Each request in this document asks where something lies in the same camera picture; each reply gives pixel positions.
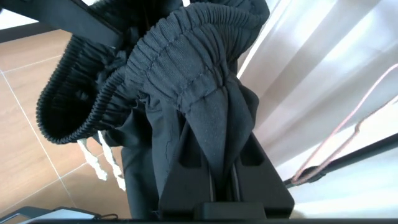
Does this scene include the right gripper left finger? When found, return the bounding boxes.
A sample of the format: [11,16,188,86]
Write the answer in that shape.
[158,123,215,218]

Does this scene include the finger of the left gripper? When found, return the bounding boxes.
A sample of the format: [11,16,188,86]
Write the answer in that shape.
[0,0,124,49]

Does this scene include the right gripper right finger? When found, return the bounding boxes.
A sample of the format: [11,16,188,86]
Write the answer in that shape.
[231,132,295,218]

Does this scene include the black shorts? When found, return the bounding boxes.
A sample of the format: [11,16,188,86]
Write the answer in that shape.
[35,0,271,220]

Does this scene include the black clothes rack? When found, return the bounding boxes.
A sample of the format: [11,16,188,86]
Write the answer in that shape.
[283,133,398,189]

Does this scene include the pink clothes hanger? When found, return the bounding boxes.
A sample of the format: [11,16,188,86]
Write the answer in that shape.
[290,63,398,186]

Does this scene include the beige curtain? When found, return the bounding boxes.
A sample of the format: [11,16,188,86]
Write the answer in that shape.
[236,0,398,218]

